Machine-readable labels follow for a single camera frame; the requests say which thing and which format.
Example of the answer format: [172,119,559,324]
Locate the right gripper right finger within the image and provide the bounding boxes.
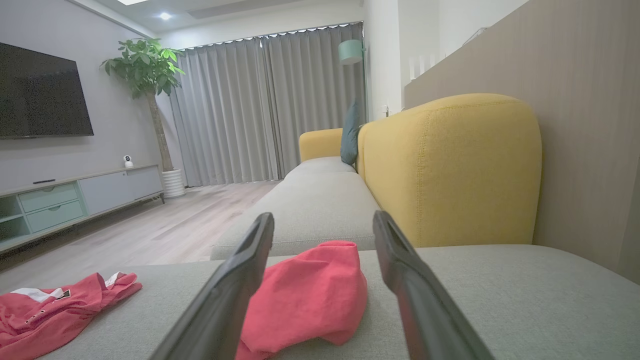
[372,210,496,360]

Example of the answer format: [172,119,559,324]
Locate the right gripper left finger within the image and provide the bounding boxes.
[150,212,275,360]

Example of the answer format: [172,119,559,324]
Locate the red white basketball jersey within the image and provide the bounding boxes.
[235,240,369,360]

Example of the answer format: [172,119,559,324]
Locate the red mesh basketball shorts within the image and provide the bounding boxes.
[0,271,143,360]

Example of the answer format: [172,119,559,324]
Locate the white ribbed plant pot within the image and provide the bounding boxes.
[161,168,187,199]

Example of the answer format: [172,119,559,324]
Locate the grey sofa seat cushion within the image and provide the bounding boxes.
[210,171,382,261]
[284,156,357,182]

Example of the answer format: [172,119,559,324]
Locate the yellow sofa backrest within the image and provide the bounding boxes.
[356,93,543,249]

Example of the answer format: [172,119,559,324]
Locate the pale green TV cabinet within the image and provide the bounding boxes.
[0,164,166,256]

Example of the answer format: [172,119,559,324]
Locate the yellow sofa armrest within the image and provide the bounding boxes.
[299,128,344,163]

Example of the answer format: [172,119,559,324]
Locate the grey curtain panel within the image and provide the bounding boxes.
[261,22,367,178]
[167,37,281,188]

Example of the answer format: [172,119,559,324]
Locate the teal throw pillow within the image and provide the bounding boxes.
[340,102,362,166]

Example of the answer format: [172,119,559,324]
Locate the wood panel partition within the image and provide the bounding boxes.
[404,0,640,286]

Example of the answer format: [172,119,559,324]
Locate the white router with antennas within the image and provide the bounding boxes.
[409,52,442,81]

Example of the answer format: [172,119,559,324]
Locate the green potted tree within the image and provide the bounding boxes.
[100,37,186,173]

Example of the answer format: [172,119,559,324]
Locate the mint shade floor lamp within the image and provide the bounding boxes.
[338,39,369,122]

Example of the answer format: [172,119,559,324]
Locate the black wall television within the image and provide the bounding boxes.
[0,42,95,140]

